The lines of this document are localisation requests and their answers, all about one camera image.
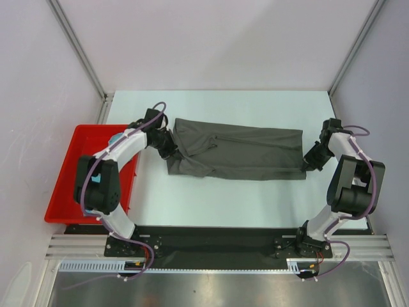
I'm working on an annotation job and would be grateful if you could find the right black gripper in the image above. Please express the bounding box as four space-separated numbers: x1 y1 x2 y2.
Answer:
302 141 334 171

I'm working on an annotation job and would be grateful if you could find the dark grey t-shirt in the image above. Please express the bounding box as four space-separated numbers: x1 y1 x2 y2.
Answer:
167 118 306 181

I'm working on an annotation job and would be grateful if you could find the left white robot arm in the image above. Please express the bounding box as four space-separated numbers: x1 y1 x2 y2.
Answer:
73 102 179 256

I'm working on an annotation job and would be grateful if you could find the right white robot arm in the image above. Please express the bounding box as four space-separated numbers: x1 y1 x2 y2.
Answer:
295 118 385 257

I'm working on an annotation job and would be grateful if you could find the red plastic bin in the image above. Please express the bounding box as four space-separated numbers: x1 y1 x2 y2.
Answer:
44 124 126 225

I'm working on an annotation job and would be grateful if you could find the teal t-shirt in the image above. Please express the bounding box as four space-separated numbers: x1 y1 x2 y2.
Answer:
75 134 125 217

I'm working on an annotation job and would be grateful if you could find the left aluminium corner post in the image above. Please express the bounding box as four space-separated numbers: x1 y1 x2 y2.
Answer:
46 0 113 100

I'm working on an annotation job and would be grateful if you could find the aluminium corner post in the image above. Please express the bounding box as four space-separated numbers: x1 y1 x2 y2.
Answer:
46 0 113 100
328 0 388 99

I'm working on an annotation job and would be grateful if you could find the aluminium frame rail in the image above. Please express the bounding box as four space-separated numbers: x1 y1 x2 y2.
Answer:
46 234 395 262

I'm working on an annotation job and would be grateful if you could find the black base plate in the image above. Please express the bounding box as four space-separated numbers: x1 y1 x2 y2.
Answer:
63 224 374 270

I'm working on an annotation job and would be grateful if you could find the grey slotted cable duct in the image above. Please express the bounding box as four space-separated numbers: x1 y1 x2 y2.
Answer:
59 260 317 274

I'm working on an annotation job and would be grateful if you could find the right aluminium corner post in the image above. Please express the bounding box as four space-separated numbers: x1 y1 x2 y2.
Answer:
328 0 388 99

